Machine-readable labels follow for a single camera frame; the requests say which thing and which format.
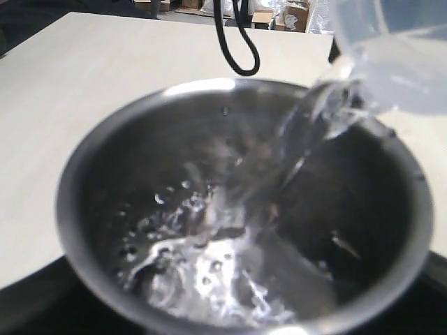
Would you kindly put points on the stainless steel cup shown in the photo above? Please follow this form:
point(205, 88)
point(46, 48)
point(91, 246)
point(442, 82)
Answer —
point(237, 206)

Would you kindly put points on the clear plastic pitcher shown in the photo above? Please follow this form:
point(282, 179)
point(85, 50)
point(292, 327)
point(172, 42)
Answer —
point(397, 61)

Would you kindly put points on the cardboard boxes in background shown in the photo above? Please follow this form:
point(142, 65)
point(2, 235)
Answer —
point(310, 17)

